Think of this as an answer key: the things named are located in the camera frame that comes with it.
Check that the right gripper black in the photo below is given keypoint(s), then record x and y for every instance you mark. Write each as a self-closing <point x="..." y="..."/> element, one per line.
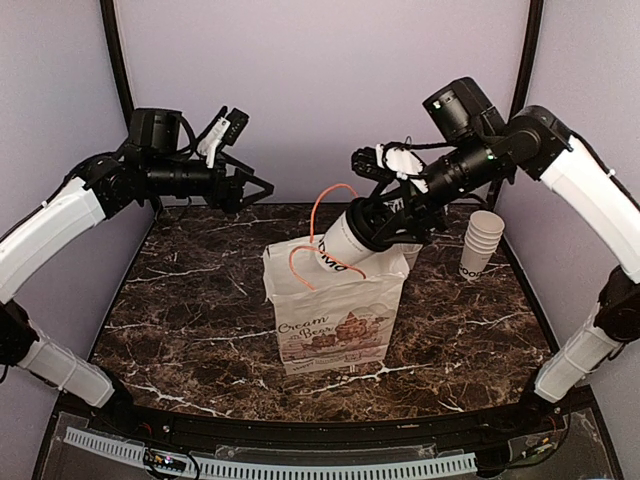
<point x="412" y="217"/>

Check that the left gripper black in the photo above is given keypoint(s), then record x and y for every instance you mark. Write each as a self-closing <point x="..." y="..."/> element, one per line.
<point x="231" y="200"/>

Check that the single black cup lid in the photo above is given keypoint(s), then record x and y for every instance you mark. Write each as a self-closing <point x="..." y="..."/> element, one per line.
<point x="366" y="219"/>

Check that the single white paper cup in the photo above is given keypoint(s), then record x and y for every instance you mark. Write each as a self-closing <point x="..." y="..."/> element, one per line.
<point x="343" y="245"/>

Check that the white paper takeout bag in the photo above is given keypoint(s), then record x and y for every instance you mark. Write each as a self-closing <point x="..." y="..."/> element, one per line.
<point x="330" y="320"/>

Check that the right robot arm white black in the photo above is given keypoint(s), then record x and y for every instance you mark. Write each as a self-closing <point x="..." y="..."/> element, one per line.
<point x="484" y="148"/>

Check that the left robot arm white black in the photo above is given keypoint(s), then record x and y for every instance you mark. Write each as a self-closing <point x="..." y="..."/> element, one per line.
<point x="161" y="157"/>

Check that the white cup holding straws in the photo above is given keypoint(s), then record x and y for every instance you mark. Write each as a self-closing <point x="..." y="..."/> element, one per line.
<point x="410" y="253"/>

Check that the stack of white paper cups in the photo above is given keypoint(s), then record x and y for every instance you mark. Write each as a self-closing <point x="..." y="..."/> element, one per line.
<point x="481" y="240"/>

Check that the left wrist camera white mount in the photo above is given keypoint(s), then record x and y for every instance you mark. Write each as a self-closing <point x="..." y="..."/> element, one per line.
<point x="222" y="131"/>

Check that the black front table rail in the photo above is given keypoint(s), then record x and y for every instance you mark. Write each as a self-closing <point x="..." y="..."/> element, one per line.
<point x="213" y="406"/>

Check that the right black frame post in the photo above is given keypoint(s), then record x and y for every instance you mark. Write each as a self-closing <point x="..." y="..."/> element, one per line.
<point x="527" y="58"/>

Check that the grey slotted cable duct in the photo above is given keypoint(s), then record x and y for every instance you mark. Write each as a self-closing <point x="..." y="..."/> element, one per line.
<point x="168" y="464"/>

